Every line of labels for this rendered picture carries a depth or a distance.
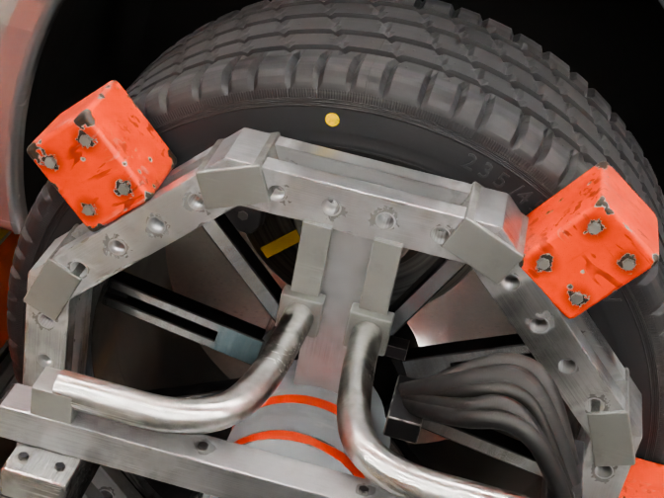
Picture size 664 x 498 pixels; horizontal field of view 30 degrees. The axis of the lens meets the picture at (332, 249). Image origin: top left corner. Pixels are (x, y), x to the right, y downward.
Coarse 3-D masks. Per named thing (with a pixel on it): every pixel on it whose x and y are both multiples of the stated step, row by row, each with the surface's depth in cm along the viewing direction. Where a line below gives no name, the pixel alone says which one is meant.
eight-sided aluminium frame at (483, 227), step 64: (192, 192) 100; (256, 192) 98; (320, 192) 97; (384, 192) 97; (448, 192) 100; (64, 256) 105; (128, 256) 104; (448, 256) 98; (512, 256) 96; (64, 320) 109; (512, 320) 100; (576, 320) 103; (576, 384) 101
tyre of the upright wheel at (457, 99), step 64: (320, 0) 118; (384, 0) 117; (192, 64) 110; (256, 64) 105; (320, 64) 104; (384, 64) 103; (448, 64) 106; (512, 64) 112; (192, 128) 106; (256, 128) 105; (320, 128) 104; (384, 128) 103; (448, 128) 102; (512, 128) 102; (576, 128) 110; (512, 192) 103; (640, 192) 113; (640, 320) 107; (640, 384) 110; (640, 448) 113
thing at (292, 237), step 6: (288, 234) 155; (294, 234) 154; (276, 240) 155; (282, 240) 155; (288, 240) 155; (294, 240) 155; (264, 246) 156; (270, 246) 156; (276, 246) 156; (282, 246) 156; (288, 246) 156; (264, 252) 157; (270, 252) 156; (276, 252) 156
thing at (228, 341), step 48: (240, 240) 115; (96, 288) 117; (144, 288) 119; (432, 288) 112; (96, 336) 122; (144, 336) 135; (192, 336) 120; (240, 336) 119; (144, 384) 134; (192, 384) 125; (384, 384) 123; (432, 432) 120; (480, 432) 120; (576, 432) 116; (144, 480) 128; (480, 480) 136; (528, 480) 127
